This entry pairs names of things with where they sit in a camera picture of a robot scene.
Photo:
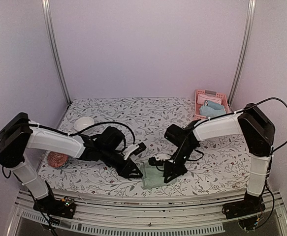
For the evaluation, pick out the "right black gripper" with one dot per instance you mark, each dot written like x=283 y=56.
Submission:
x=175 y=169

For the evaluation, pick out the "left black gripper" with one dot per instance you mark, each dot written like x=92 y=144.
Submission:
x=128 y=169

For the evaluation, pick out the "green towel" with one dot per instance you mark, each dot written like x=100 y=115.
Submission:
x=153 y=178

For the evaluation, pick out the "light blue towel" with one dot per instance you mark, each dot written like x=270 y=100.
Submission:
x=210 y=112

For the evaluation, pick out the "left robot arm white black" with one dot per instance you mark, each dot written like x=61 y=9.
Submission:
x=21 y=137

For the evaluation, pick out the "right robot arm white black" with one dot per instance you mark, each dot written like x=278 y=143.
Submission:
x=256 y=128

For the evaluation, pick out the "white bowl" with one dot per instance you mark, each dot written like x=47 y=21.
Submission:
x=83 y=123

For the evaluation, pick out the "pink rolled towel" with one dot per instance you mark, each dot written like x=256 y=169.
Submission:
x=201 y=98

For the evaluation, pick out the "blue patterned rolled towel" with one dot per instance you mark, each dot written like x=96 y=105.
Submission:
x=214 y=105

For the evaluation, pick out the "pink plastic basket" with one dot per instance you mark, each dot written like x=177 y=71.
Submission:
x=209 y=93

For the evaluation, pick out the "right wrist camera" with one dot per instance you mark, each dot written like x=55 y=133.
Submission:
x=158 y=159

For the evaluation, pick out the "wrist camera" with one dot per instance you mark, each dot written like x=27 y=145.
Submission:
x=133 y=149
x=158 y=159

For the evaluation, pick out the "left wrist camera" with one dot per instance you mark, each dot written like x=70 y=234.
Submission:
x=133 y=149

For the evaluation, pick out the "front aluminium rail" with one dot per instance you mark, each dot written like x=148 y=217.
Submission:
x=197 y=215

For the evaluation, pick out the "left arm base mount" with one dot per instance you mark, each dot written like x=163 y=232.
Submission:
x=65 y=207

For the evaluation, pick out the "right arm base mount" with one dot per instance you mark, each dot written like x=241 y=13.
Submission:
x=249 y=205

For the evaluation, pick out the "right aluminium frame post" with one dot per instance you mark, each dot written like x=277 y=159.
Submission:
x=243 y=50

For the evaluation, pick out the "aluminium frame post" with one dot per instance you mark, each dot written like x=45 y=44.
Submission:
x=243 y=50
x=53 y=44

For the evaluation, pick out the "left aluminium frame post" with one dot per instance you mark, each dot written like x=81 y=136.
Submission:
x=53 y=44

